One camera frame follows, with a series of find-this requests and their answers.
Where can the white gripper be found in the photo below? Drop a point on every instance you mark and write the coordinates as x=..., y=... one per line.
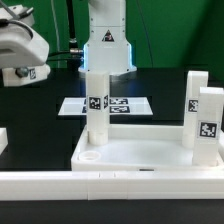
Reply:
x=19, y=49

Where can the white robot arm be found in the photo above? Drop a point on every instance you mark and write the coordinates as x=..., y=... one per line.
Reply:
x=107, y=47

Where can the white desk top tray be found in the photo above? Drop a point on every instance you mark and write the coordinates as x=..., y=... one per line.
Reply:
x=139, y=148

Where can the white left fence block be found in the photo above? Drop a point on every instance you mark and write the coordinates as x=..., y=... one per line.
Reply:
x=3, y=139

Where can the fiducial marker sheet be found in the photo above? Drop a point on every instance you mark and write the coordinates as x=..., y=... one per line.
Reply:
x=135, y=106

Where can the white front fence bar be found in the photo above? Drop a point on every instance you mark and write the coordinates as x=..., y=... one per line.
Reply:
x=104, y=185

